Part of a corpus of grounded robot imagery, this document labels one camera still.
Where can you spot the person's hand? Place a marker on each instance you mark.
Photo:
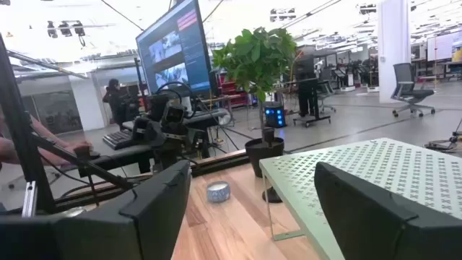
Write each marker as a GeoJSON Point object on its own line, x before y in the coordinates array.
{"type": "Point", "coordinates": [77, 146]}

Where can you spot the black ceiling spotlight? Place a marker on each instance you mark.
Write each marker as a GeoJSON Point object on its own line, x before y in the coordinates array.
{"type": "Point", "coordinates": [65, 29]}
{"type": "Point", "coordinates": [79, 29]}
{"type": "Point", "coordinates": [52, 30]}

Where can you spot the short black candlestick holder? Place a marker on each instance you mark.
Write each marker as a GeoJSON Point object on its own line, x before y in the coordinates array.
{"type": "Point", "coordinates": [269, 134]}

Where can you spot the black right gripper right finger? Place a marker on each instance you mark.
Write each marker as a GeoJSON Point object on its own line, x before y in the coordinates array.
{"type": "Point", "coordinates": [379, 231]}

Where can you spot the office desk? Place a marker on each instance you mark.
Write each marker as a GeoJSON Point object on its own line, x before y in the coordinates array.
{"type": "Point", "coordinates": [119, 155]}

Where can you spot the computer monitor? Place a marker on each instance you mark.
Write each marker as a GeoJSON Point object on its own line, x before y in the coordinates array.
{"type": "Point", "coordinates": [173, 47]}

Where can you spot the large wall display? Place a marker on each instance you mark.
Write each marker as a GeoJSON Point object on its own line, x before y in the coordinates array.
{"type": "Point", "coordinates": [442, 47]}

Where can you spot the grey office chair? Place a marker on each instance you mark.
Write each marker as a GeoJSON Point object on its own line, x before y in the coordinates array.
{"type": "Point", "coordinates": [411, 94]}

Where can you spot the person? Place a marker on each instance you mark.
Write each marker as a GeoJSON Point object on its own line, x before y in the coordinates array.
{"type": "Point", "coordinates": [114, 97]}

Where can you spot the red tool cabinet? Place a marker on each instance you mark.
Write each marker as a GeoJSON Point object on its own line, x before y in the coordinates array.
{"type": "Point", "coordinates": [234, 94]}

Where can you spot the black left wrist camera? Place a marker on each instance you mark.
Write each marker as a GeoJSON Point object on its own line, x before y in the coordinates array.
{"type": "Point", "coordinates": [175, 115]}

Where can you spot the black keyboard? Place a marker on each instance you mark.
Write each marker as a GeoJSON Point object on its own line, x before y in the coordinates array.
{"type": "Point", "coordinates": [117, 139]}

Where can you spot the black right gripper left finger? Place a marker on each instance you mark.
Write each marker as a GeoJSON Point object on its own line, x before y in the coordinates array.
{"type": "Point", "coordinates": [144, 224]}

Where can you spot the potted green plant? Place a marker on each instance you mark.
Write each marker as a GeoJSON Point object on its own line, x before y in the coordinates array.
{"type": "Point", "coordinates": [256, 57]}

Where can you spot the black aluminium rig frame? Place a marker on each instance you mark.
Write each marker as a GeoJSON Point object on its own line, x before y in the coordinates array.
{"type": "Point", "coordinates": [21, 144]}

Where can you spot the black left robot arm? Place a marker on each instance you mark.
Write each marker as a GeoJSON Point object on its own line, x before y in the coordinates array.
{"type": "Point", "coordinates": [149, 133]}

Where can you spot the person's forearm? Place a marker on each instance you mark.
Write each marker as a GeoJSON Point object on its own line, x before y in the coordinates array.
{"type": "Point", "coordinates": [48, 131]}
{"type": "Point", "coordinates": [21, 151]}

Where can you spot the green perforated metal riser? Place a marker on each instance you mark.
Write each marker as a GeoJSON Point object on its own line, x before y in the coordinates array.
{"type": "Point", "coordinates": [379, 169]}

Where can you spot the black floor stand base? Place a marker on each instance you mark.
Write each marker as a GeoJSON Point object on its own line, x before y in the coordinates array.
{"type": "Point", "coordinates": [444, 144]}

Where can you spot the computer tower with blue lights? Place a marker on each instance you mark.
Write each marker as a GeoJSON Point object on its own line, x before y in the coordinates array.
{"type": "Point", "coordinates": [275, 115]}

